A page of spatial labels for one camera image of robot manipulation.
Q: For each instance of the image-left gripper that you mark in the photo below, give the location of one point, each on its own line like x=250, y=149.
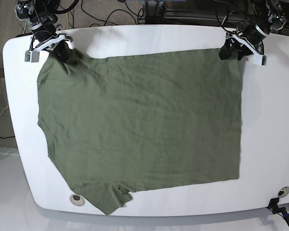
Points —
x=46, y=38

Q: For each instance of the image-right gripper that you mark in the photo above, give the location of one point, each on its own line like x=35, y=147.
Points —
x=245, y=42

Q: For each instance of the olive green T-shirt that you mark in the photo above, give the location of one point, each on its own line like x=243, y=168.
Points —
x=120, y=125

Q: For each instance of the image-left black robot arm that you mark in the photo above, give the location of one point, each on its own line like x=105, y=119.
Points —
x=41, y=18

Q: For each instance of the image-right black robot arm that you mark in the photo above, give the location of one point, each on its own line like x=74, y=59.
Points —
x=268, y=14

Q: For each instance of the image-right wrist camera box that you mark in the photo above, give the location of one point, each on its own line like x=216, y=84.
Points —
x=258, y=59

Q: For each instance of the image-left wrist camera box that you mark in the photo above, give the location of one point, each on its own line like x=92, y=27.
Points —
x=32, y=56

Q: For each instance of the aluminium frame rail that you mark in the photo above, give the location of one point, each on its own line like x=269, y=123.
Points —
x=186, y=12

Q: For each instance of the right table cable grommet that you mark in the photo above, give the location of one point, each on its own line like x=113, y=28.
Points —
x=283, y=192

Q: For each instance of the table cable grommet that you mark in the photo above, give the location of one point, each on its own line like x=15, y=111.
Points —
x=77, y=200
x=283, y=192

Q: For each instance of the left table cable grommet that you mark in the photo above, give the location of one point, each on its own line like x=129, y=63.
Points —
x=77, y=200

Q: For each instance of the black clamp with cable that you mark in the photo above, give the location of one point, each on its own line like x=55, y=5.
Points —
x=275, y=209

